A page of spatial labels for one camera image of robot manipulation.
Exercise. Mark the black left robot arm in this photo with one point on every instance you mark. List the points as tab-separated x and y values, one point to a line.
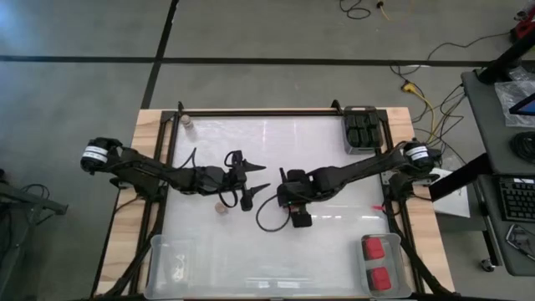
146	167

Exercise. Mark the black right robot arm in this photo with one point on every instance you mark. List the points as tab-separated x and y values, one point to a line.
359	167

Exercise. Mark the clear plastic bag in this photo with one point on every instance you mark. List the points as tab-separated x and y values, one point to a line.
505	96

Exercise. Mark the clear plastic bin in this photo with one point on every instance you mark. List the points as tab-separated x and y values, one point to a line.
163	271

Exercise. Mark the red tool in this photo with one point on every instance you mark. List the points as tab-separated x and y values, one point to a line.
526	27

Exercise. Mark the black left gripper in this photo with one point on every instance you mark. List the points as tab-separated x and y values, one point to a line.
213	180

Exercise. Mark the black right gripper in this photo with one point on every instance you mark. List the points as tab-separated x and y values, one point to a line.
299	188

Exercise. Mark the black keyboard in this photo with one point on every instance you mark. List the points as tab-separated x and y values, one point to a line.
518	200

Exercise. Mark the grey metal stand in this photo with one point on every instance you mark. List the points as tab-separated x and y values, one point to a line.
33	200

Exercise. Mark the grey plastic bin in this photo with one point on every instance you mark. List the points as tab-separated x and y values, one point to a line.
361	150

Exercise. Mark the black-lid green spice tin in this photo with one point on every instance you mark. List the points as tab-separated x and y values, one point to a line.
372	118
375	134
353	136
364	135
361	120

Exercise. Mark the white paper sheet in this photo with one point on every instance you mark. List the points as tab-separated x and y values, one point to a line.
453	207

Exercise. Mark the black stand pole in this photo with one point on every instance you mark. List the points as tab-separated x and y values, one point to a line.
510	54

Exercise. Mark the translucent plastic bin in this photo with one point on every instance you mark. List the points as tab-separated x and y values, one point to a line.
400	276

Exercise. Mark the blue-screen tablet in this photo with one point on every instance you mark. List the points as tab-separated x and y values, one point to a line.
527	106

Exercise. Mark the clear safety glasses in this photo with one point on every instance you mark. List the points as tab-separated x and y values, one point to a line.
518	238

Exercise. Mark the grey desk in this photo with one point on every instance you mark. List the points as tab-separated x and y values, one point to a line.
480	108

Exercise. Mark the small red tape piece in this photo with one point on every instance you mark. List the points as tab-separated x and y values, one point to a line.
377	207

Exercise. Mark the desk caster wheel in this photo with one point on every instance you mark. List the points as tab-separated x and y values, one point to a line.
487	264

